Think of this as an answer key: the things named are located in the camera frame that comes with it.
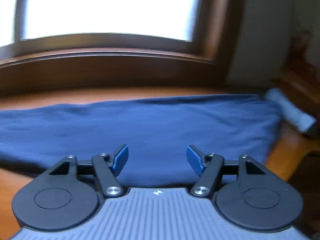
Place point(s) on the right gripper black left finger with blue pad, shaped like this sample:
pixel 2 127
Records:
pixel 70 192

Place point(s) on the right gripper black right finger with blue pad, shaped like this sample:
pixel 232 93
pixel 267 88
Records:
pixel 245 192

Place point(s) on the light grey blue cloth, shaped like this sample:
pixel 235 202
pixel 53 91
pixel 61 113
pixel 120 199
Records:
pixel 301 120

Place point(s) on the navy blue garment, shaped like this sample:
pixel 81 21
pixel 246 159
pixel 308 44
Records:
pixel 156 131

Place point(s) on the window with brown frame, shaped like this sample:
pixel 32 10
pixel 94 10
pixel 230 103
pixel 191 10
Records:
pixel 60 44

